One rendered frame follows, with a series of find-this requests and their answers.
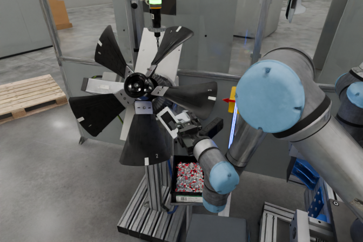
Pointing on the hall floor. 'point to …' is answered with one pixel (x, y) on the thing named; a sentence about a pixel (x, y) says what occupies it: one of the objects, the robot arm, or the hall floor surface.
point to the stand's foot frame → (152, 217)
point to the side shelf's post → (174, 142)
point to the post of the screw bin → (188, 217)
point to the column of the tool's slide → (131, 16)
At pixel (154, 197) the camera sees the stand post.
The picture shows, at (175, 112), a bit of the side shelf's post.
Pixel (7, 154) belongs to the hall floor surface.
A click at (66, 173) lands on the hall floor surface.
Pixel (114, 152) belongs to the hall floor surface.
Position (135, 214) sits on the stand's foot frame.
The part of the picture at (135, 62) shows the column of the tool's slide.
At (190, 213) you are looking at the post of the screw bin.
